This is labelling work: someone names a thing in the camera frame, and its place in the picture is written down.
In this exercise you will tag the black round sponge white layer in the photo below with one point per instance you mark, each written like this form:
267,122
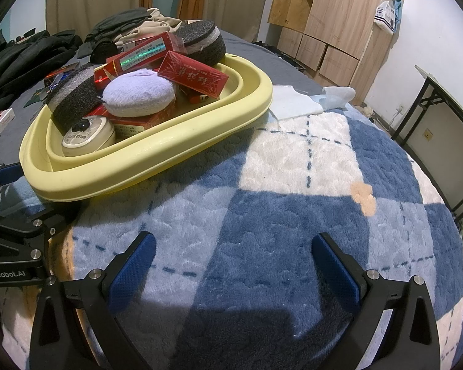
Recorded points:
77,100
196,34

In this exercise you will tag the black round case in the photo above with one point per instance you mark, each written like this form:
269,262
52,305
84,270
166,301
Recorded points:
104,50

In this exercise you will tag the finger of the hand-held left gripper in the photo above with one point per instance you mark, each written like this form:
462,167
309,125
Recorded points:
23,225
9,173

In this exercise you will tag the blue hanging cloth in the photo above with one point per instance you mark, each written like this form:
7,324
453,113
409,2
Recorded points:
398,2

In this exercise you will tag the dark grey clothing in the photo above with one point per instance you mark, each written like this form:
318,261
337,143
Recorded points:
115,21

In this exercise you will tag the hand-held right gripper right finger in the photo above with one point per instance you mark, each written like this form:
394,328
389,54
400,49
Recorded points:
335,273

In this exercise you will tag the white cloth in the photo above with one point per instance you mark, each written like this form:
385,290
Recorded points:
293,102

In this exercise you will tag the glossy red box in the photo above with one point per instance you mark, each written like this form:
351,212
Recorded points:
193,71

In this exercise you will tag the wooden wardrobe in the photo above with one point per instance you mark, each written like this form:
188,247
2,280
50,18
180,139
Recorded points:
343,19

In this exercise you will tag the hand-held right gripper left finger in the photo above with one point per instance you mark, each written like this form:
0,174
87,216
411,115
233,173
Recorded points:
133,273

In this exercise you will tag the red flat packet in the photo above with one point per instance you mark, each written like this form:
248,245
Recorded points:
61,71

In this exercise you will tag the white hanging plastic bag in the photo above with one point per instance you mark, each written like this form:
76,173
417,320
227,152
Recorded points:
386,17

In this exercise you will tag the beige clothing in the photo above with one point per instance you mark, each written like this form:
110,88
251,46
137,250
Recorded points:
158,23

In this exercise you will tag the small white box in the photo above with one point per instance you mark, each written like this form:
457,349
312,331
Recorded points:
4,117

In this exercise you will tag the white round jar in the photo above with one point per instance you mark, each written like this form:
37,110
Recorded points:
92,138

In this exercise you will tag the black jacket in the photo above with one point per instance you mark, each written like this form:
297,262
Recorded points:
19,61

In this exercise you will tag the white fluffy round puff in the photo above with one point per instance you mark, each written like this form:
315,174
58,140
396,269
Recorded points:
139,92

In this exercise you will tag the black folding table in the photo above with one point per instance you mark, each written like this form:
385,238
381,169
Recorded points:
447,86

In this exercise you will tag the dark green card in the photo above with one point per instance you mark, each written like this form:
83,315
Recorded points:
36,98

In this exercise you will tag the blue white plaid blanket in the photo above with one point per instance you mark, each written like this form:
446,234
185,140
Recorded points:
274,219

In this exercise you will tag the light blue cloth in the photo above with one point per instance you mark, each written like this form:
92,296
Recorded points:
337,96

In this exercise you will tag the wall outlet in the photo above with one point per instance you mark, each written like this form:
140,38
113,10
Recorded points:
428,134

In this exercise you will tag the red box holographic stripe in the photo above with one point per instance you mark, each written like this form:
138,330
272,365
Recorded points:
146,52

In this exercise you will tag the large red white box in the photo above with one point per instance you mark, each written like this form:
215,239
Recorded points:
139,125

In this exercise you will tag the yellow plastic basin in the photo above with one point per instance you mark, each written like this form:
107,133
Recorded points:
200,131

